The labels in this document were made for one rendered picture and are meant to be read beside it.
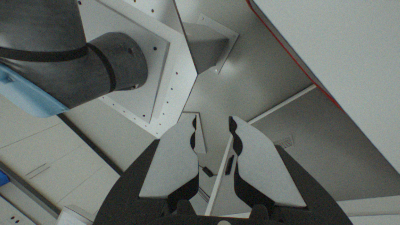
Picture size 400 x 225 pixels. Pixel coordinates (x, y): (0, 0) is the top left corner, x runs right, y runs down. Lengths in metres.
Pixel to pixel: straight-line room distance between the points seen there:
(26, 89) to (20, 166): 2.79
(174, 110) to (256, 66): 0.79
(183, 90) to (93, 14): 0.30
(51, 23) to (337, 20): 0.41
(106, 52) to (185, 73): 0.17
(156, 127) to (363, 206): 0.57
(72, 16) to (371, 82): 0.48
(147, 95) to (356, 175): 0.61
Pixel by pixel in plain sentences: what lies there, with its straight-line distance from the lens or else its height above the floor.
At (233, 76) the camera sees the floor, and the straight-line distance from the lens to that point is 1.12.
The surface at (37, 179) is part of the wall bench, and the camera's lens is 3.03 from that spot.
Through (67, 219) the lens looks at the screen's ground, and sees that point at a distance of 1.19.
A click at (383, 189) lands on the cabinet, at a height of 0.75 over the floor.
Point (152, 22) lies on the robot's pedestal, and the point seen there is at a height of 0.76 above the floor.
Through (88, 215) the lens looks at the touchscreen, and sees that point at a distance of 1.09.
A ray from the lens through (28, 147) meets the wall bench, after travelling 3.16.
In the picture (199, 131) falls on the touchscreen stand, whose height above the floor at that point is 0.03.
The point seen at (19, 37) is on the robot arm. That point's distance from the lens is 0.30.
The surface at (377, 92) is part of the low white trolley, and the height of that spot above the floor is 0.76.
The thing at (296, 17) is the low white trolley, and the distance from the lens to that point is 0.32.
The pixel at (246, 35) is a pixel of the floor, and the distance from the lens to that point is 1.08.
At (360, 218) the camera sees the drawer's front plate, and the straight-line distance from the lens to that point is 0.48.
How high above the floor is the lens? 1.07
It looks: 54 degrees down
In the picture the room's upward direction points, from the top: 140 degrees counter-clockwise
